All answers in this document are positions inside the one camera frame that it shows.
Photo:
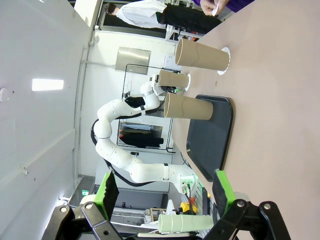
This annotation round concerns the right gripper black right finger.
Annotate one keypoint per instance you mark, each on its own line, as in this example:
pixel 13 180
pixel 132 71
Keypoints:
pixel 221 197

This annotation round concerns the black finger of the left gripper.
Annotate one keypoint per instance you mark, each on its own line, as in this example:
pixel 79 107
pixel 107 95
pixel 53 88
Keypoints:
pixel 178 90

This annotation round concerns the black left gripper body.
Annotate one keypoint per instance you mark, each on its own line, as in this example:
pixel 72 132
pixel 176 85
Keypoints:
pixel 168 90

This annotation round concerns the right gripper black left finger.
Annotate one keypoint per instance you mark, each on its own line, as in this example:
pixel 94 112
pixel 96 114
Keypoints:
pixel 107 197

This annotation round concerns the tall beige tumbler cup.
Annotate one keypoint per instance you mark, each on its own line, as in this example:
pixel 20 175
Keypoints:
pixel 187 107
pixel 175 78
pixel 200 56

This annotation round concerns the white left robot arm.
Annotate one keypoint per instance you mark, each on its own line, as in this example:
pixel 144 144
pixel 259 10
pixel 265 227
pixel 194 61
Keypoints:
pixel 150 172

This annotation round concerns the person's left hand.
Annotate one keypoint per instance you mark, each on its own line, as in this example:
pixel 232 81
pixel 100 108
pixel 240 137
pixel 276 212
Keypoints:
pixel 207 5

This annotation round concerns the green exit sign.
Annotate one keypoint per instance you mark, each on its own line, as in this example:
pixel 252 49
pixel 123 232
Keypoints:
pixel 85 192

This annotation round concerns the yellow object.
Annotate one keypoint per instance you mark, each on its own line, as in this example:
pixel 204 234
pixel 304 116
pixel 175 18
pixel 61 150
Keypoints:
pixel 185 207

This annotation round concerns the pale green cup stack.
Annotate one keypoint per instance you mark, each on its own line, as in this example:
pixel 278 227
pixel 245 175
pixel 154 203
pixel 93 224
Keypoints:
pixel 180 222

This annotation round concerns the black plastic serving tray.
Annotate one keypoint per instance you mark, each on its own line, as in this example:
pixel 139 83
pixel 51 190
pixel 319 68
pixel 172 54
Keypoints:
pixel 210 145

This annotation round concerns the dark hanging clothes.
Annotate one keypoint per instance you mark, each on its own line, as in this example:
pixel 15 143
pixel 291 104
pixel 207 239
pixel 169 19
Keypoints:
pixel 140 141

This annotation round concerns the person in white top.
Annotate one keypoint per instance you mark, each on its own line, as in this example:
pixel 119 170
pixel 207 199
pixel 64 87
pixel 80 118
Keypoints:
pixel 140 15

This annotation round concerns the person in purple hoodie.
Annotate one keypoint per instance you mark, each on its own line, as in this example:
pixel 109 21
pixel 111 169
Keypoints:
pixel 237 2

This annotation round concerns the rectangular ceiling light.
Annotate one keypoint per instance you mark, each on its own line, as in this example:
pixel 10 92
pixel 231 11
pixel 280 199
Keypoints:
pixel 47 85

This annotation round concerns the white smoke detector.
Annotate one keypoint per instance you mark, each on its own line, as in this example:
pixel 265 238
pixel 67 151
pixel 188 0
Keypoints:
pixel 3 95

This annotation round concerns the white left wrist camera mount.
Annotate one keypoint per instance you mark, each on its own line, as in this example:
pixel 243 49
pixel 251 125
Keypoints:
pixel 154 81

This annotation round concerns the black clothes rack frame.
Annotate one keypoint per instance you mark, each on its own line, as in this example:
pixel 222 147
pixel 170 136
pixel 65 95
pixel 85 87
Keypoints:
pixel 125 82

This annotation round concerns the grey metal wall panel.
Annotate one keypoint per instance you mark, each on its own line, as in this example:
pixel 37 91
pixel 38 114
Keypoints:
pixel 132 60

